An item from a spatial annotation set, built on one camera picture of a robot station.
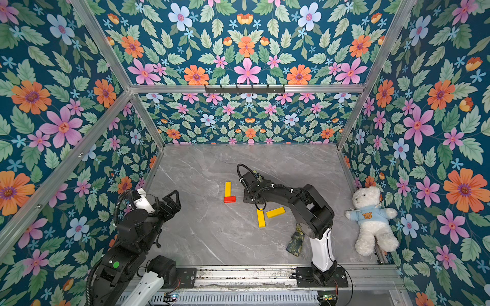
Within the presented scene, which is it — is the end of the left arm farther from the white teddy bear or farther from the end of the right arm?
the white teddy bear

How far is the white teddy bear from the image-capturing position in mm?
743

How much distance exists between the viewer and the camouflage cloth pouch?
800 mm

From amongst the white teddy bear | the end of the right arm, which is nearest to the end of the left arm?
the end of the right arm

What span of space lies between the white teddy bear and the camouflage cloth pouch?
9.3 inches
